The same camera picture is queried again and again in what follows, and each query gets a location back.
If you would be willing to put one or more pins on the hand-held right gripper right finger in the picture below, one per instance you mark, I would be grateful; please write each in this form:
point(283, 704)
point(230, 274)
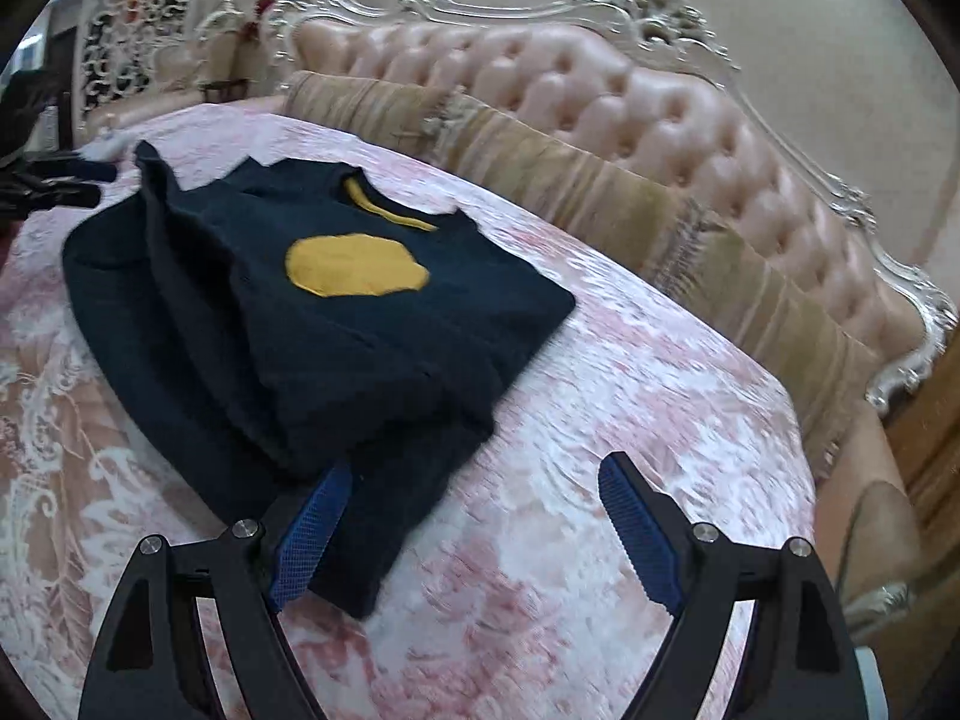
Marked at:
point(637, 532)

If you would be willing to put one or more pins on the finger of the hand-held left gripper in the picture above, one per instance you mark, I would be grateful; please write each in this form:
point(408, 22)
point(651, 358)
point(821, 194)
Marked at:
point(60, 195)
point(75, 167)

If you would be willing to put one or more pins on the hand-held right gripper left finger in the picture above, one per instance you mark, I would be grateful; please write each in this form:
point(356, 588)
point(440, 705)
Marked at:
point(311, 540)

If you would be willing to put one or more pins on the navy sweater with yellow print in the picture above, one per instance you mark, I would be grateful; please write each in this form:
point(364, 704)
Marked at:
point(337, 345)

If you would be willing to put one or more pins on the pink tufted armchair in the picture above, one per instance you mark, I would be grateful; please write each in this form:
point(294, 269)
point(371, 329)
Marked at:
point(150, 101)

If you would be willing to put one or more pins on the white ornate screen divider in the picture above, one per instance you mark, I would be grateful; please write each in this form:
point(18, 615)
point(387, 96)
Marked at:
point(127, 37)

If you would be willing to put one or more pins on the pink floral bedspread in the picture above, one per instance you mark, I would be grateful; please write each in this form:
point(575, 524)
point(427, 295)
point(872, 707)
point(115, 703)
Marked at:
point(637, 390)

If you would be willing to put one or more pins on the small dark tray table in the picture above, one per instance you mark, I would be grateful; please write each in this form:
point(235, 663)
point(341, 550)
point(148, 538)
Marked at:
point(223, 82)

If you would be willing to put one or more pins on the red roses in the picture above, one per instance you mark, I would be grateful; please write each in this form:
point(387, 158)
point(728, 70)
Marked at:
point(262, 4)

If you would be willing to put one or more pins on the striped bolster pillow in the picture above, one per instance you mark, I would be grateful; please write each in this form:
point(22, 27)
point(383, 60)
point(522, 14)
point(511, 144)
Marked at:
point(360, 105)
point(600, 195)

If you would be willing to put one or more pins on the pink tufted leather sofa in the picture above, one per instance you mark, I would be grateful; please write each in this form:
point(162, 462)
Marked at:
point(600, 90)

